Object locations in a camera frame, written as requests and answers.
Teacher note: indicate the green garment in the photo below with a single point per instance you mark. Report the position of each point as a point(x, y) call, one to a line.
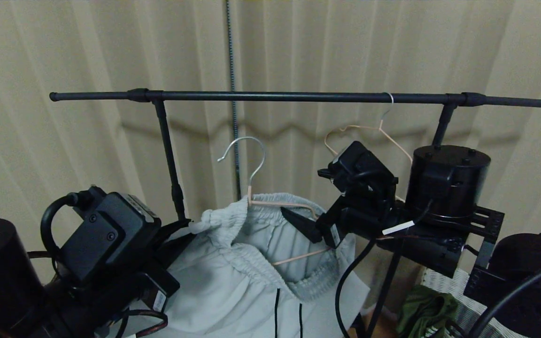
point(425, 310)

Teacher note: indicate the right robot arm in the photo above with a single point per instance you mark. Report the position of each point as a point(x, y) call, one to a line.
point(444, 183)

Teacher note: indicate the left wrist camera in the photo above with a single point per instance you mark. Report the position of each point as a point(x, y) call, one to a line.
point(106, 234)

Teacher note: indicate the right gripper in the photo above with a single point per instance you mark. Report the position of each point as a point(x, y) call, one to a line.
point(421, 249)

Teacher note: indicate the white laundry basket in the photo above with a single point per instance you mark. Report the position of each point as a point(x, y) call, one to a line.
point(439, 291)

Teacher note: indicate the pink clothes hanger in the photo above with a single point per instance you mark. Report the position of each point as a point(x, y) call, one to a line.
point(395, 141)
point(256, 171)

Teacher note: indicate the pale grey shorts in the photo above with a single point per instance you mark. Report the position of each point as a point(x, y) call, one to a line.
point(214, 281)

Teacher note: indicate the black clothes rack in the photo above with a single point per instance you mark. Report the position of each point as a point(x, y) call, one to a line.
point(270, 96)

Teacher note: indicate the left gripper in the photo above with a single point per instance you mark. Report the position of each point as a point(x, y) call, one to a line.
point(111, 305)

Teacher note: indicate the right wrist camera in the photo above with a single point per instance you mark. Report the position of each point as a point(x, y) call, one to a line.
point(359, 169)

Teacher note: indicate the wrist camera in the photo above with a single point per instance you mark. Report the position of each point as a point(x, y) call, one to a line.
point(359, 169)
point(106, 234)

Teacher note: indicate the beige curtain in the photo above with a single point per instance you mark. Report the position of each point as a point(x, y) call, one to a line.
point(87, 47)

